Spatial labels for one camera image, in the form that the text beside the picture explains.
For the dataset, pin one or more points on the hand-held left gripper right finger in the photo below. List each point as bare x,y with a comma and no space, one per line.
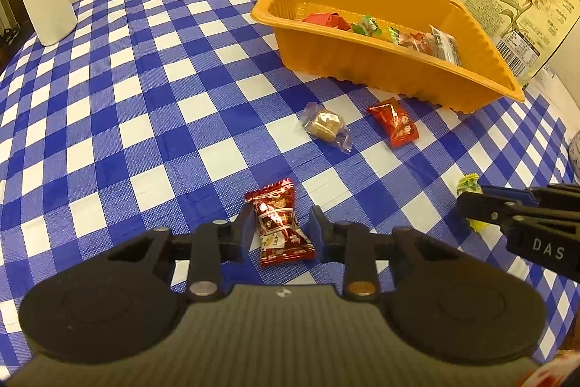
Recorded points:
317,231

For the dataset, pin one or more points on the red patterned cloth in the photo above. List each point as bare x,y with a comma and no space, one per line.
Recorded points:
555,373

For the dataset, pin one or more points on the yellow green candy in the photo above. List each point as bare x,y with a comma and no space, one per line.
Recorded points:
469,184

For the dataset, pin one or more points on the clear wrapped brown candy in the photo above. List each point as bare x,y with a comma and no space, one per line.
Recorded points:
325,125

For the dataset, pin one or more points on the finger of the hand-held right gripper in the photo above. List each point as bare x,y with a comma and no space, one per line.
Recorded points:
494,205

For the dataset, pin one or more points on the orange plastic tray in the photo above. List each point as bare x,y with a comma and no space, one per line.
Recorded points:
385,69

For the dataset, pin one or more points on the blue white checked tablecloth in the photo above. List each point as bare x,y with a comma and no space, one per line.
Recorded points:
136,119

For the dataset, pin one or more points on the small dark red candy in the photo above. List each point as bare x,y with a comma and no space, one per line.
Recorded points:
414,41

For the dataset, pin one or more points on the translucent black sesame bar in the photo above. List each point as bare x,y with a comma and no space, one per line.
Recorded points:
446,47

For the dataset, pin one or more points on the dark red patterned candy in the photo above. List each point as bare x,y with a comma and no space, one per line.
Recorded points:
281,228

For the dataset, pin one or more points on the green brown candy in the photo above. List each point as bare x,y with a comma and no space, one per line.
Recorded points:
366,26

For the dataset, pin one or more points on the plain red snack packet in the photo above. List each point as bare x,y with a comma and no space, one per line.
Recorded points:
326,19

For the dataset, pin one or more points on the bright red candy packet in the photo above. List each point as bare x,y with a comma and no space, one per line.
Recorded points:
396,124

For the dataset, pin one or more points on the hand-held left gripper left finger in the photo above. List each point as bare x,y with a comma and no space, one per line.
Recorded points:
247,229

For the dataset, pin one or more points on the sunflower seed bag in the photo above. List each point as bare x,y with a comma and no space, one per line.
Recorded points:
521,15

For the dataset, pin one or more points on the patterned white cup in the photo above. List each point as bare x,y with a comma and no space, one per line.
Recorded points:
575,153

